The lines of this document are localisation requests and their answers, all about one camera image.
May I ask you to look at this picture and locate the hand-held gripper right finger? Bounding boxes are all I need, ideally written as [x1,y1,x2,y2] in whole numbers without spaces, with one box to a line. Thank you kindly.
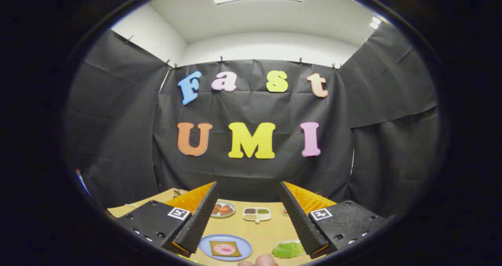
[279,182,389,259]

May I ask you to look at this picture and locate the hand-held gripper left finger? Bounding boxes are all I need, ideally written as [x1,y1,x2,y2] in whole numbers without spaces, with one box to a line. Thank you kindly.
[116,182,219,258]

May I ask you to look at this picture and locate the green lettuce leaf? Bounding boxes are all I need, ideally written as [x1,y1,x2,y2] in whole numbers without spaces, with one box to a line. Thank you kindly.
[272,241,306,259]

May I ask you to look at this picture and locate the white square plate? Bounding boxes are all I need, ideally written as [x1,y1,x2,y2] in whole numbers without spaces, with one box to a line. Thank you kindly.
[274,239,307,259]

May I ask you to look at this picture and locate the blue round plate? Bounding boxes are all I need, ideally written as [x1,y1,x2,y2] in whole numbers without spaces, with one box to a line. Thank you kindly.
[198,234,253,262]

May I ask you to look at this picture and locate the pale green round plate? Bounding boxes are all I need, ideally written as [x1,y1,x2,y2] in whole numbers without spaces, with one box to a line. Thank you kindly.
[210,201,236,219]

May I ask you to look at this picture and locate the white divided tray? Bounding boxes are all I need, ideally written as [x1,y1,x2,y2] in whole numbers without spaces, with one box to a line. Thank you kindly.
[242,207,272,223]

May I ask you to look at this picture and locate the brown toast slice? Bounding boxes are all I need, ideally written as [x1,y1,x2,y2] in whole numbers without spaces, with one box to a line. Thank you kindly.
[209,240,242,257]

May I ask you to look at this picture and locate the black backdrop cloth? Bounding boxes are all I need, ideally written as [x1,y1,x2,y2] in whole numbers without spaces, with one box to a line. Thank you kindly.
[65,21,440,219]

